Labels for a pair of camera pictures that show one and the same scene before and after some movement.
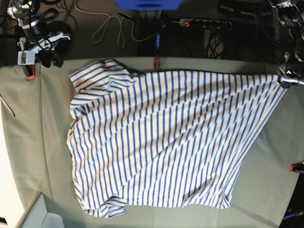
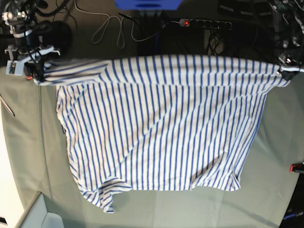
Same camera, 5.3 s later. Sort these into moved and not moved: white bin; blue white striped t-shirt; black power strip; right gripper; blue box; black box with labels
Moved: right gripper; blue white striped t-shirt
Not moved: white bin; blue box; black box with labels; black power strip
